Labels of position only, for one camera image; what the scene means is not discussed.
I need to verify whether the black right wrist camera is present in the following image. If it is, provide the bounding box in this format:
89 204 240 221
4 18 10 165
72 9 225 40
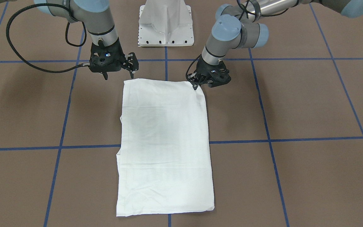
89 45 122 73

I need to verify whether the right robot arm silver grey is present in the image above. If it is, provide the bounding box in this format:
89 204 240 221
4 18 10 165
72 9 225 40
34 0 139 79

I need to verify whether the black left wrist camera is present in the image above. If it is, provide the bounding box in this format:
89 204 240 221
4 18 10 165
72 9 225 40
207 68 231 88

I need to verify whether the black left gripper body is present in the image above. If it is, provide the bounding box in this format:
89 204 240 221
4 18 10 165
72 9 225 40
194 58 231 88

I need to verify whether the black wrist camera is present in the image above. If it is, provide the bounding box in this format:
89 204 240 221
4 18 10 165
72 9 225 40
89 45 122 73
207 68 231 88

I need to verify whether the white central mounting column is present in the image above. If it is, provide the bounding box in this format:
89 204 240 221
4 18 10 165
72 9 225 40
137 0 194 47

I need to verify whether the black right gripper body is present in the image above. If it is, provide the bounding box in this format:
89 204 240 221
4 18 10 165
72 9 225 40
89 41 127 73

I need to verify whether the white long-sleeve printed shirt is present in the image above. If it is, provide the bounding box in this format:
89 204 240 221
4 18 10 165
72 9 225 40
116 79 215 217

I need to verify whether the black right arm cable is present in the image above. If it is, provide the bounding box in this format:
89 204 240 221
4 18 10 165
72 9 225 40
6 3 91 73

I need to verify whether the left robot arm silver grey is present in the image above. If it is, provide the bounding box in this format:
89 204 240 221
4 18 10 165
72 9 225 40
186 0 313 90

